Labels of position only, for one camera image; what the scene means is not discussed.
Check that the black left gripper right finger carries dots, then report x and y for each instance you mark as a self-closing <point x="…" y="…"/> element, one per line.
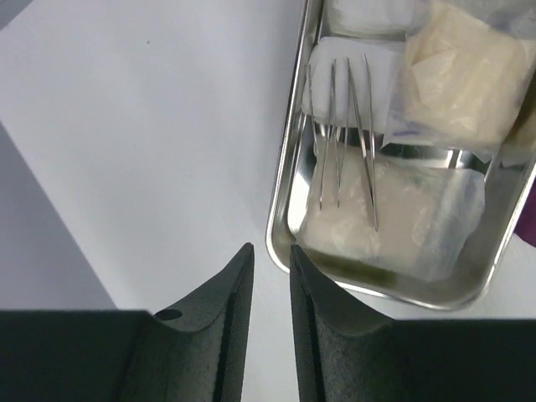
<point x="347" y="351"/>

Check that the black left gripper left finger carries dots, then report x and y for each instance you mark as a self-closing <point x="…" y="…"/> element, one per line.
<point x="193" y="350"/>

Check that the clear packet beige gauze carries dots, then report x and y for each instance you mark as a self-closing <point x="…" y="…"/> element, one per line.
<point x="463" y="75"/>
<point x="426" y="215"/>

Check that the steel tweezers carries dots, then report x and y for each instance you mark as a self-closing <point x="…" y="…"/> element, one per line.
<point x="332" y="114"/>
<point x="341" y="146"/>
<point x="366" y="138"/>

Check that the white gauze pad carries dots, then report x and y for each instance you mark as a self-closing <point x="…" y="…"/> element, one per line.
<point x="373" y="65"/>
<point x="372" y="19"/>

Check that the purple cloth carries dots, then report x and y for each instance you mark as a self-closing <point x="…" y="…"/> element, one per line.
<point x="526" y="225"/>

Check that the steel instrument tray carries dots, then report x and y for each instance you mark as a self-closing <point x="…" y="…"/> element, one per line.
<point x="507" y="189"/>

